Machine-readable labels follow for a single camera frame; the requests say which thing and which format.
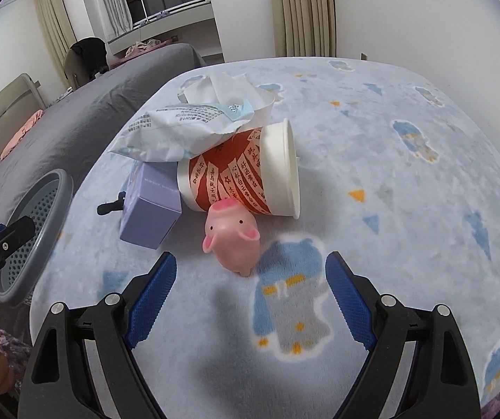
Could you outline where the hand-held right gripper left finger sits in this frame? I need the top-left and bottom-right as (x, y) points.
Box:
(17, 251), (178, 419)

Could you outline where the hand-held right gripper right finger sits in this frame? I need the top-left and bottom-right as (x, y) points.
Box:
(325, 251), (482, 419)

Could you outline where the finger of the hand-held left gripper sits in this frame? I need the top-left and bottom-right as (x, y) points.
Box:
(0, 216), (36, 268)

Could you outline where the grey perforated plastic basket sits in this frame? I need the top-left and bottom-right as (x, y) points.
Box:
(0, 168), (74, 307)

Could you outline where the pink pig toy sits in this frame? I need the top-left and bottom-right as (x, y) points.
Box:
(202, 198), (262, 278)

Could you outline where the white printed plastic wrapper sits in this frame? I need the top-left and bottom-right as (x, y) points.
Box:
(109, 98), (255, 164)

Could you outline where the purple cardboard box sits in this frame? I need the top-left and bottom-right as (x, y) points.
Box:
(119, 161), (183, 250)

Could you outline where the black clip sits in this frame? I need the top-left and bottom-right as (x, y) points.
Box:
(97, 192), (127, 218)

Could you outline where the beige bed headboard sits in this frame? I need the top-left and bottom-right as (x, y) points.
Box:
(0, 73), (50, 158)

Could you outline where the red and white paper cup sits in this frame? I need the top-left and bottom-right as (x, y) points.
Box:
(176, 118), (300, 220)

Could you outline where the light blue printed blanket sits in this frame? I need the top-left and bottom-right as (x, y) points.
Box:
(29, 57), (500, 419)

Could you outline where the grey bed sheet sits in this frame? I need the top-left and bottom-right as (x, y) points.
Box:
(0, 43), (209, 228)

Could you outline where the black office chair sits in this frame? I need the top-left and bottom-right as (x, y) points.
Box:
(63, 37), (110, 88)

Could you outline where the beige curtain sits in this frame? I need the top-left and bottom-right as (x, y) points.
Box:
(274, 0), (335, 58)
(35, 0), (78, 57)

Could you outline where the pink cloth pile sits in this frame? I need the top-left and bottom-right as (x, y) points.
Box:
(125, 39), (163, 58)

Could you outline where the white sheer curtain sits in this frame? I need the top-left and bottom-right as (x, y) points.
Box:
(90, 0), (133, 38)

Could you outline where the white window sill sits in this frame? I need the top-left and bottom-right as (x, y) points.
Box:
(108, 2), (216, 48)

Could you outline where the white desk lamp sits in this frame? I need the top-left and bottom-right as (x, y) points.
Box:
(138, 0), (169, 24)

